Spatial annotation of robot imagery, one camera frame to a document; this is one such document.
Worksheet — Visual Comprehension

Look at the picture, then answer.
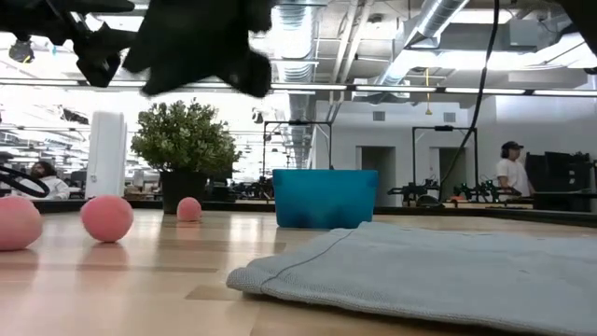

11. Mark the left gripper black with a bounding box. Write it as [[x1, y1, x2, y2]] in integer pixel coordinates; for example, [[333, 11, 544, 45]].
[[121, 0, 275, 99]]

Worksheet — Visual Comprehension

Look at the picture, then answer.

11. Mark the pink toy peach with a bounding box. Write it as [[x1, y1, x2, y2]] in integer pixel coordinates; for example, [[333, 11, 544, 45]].
[[79, 194, 135, 244], [0, 194, 44, 252], [176, 196, 203, 223]]

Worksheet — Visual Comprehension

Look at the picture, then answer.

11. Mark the blue plastic tupperware container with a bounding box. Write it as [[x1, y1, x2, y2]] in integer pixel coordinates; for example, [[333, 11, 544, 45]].
[[271, 168, 380, 231]]

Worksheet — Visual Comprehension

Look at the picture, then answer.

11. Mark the green potted plant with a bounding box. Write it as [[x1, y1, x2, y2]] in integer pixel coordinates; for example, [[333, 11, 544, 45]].
[[129, 97, 243, 211]]

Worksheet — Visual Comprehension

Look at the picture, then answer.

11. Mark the white pillar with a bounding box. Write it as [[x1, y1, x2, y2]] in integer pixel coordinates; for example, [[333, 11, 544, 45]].
[[85, 110, 128, 201]]

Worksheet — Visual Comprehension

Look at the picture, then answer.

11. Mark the long linear light bar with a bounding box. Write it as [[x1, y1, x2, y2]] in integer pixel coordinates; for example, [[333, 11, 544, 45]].
[[0, 77, 597, 98]]

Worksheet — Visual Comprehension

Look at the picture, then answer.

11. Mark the black ceiling device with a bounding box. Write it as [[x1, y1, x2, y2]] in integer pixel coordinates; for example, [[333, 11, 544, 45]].
[[7, 40, 36, 64]]

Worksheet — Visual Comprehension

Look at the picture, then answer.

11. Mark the person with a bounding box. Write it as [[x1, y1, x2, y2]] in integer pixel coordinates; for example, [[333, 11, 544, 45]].
[[25, 161, 71, 201], [494, 140, 535, 197]]

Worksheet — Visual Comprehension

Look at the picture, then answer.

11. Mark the grey cloth mat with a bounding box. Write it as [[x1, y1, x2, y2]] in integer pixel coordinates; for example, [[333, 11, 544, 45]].
[[226, 221, 597, 336]]

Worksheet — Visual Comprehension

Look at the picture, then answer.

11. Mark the black cabinet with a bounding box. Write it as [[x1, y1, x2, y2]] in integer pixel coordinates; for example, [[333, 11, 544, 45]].
[[524, 149, 597, 211]]

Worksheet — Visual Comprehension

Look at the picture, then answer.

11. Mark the silver ventilation duct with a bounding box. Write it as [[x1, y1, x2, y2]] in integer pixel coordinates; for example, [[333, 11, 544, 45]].
[[377, 0, 470, 88], [270, 4, 321, 169]]

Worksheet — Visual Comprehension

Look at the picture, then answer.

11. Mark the yellow hanging cord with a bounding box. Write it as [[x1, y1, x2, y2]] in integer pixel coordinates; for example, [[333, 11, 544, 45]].
[[423, 67, 433, 117]]

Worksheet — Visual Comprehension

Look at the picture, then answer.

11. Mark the black background rig frame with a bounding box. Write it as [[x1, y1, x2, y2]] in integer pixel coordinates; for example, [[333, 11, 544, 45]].
[[411, 124, 479, 202]]

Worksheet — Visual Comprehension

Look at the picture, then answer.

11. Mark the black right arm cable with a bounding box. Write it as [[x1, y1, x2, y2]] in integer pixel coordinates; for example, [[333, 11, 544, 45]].
[[437, 0, 501, 188]]

